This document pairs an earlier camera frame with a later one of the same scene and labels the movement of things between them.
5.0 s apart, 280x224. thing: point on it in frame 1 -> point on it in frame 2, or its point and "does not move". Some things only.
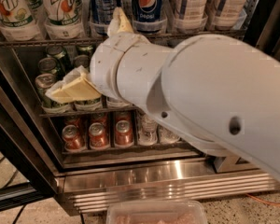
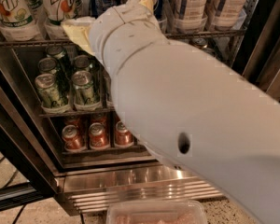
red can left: x=73 y=139 does not move
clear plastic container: x=156 y=212 does not move
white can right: x=193 y=7 does not move
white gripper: x=105 y=61 -> x=123 y=21
